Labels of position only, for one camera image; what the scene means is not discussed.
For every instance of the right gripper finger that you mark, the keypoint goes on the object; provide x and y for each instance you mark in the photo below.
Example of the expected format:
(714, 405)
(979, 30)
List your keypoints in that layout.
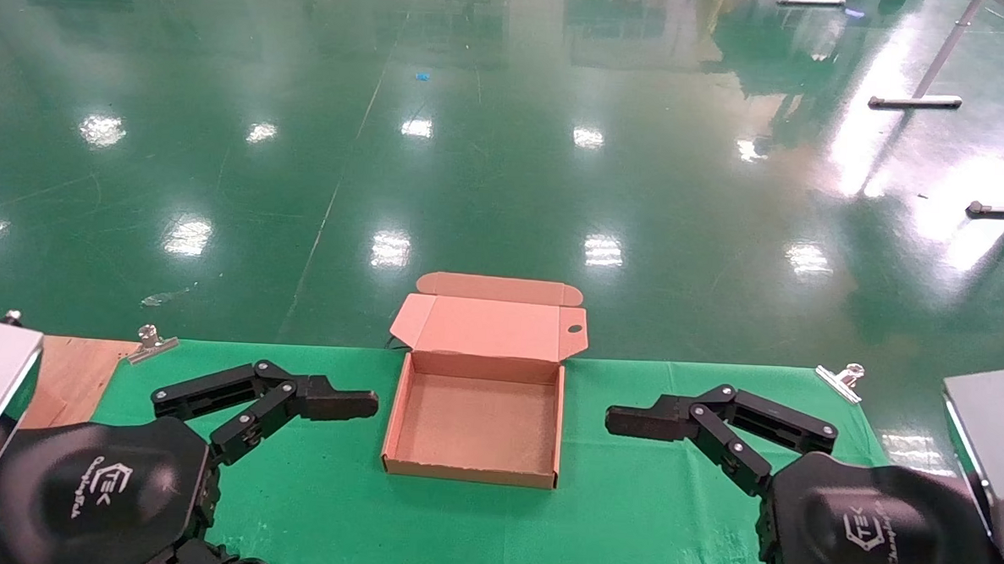
(644, 420)

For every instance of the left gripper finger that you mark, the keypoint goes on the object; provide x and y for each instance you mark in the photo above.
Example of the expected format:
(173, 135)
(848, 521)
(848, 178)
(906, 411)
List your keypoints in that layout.
(336, 400)

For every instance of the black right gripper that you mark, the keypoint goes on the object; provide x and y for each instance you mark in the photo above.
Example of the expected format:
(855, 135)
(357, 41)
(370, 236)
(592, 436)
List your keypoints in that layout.
(872, 535)

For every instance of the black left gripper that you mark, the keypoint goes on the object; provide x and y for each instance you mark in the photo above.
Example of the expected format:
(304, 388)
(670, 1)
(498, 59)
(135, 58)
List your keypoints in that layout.
(94, 493)

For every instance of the open brown cardboard box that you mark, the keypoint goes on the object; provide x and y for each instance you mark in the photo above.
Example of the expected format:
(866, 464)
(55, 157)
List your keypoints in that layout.
(479, 425)

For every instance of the green table cloth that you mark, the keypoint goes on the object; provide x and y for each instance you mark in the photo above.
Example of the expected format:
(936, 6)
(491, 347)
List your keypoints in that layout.
(627, 525)

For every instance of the silver metal clip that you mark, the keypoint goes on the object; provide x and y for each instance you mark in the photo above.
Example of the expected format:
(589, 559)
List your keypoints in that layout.
(836, 383)
(153, 347)
(12, 318)

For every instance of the grey table leg with foot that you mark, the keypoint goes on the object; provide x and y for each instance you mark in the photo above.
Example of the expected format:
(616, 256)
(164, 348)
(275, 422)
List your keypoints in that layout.
(916, 102)

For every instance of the short grey table foot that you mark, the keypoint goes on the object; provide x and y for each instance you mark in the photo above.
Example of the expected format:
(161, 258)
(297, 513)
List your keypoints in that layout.
(811, 0)

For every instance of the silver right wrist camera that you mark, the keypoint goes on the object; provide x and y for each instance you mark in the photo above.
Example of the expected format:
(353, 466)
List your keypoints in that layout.
(999, 448)

